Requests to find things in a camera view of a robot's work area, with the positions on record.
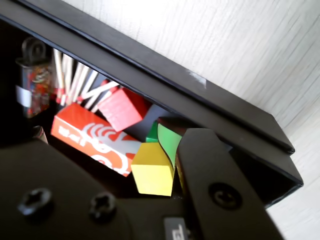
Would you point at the red-tipped wooden matchstick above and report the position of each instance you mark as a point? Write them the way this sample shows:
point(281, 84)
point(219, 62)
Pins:
point(88, 86)
point(83, 82)
point(67, 77)
point(58, 72)
point(100, 91)
point(76, 81)

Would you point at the yellow wooden cube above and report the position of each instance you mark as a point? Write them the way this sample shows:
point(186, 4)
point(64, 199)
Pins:
point(152, 172)

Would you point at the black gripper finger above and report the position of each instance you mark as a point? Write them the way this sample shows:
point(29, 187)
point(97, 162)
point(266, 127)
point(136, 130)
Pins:
point(215, 175)
point(50, 180)

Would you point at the black cardboard box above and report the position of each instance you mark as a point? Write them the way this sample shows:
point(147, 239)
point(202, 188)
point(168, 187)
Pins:
point(150, 87)

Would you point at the green wooden cube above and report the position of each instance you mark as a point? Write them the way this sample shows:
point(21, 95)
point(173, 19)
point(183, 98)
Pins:
point(151, 133)

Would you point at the red wooden cube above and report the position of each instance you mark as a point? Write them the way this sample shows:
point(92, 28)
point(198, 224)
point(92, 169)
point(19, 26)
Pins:
point(122, 110)

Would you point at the orange matchbox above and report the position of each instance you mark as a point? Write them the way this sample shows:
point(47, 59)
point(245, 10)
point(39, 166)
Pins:
point(80, 130)

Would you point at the colourful printed lighter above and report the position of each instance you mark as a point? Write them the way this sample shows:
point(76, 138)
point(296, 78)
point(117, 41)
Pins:
point(37, 80)

